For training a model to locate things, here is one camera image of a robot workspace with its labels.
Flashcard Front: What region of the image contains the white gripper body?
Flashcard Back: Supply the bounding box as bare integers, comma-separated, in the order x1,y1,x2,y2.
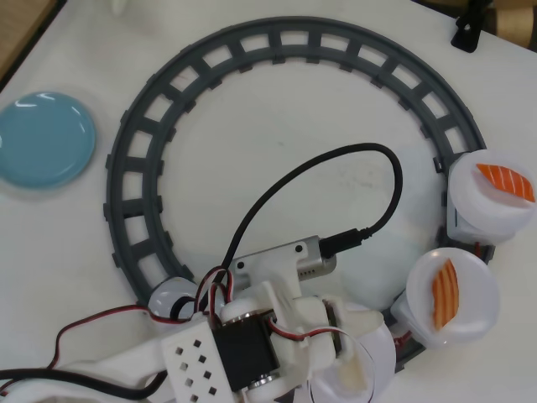
267,280,352,379

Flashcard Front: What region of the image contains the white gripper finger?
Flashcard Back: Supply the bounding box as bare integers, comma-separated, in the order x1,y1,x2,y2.
334,297,385,338

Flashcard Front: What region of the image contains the pale beige sushi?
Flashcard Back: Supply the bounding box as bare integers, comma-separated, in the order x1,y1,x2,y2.
338,359,371,392

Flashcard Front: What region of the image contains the light orange striped salmon sushi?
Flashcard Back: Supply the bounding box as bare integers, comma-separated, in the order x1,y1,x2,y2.
430,258,461,332

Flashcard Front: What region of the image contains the white toy Shinkansen locomotive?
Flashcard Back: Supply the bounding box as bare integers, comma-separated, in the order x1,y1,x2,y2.
149,276,201,333

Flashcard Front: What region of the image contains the dark orange salmon sushi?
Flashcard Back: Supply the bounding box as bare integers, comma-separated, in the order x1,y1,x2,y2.
476,162,532,202

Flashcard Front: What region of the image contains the blue round dish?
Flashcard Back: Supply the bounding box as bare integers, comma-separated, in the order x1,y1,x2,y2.
0,90,98,193

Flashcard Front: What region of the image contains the white round plate train car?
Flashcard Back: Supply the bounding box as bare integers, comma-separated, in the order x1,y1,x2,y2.
310,304,399,403
445,149,533,249
389,247,501,350

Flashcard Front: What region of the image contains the black clamp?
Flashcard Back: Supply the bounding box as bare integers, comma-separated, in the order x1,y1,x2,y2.
451,0,484,54

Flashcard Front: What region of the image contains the brown cardboard tube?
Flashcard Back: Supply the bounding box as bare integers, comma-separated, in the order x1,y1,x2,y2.
477,0,537,48

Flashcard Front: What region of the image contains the red white gripper servo wire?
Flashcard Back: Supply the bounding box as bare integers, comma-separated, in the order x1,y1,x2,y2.
268,317,375,403

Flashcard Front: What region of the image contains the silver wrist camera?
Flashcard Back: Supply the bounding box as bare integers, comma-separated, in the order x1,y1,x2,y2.
232,234,337,283

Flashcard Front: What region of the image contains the black USB cable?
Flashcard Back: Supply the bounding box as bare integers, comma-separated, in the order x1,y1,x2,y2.
0,142,403,388

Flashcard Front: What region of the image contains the red black servo wire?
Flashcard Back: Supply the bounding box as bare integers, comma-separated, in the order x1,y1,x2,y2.
53,266,238,373

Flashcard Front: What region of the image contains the grey circular toy rail track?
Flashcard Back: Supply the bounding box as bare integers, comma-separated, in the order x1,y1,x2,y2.
102,15,498,375

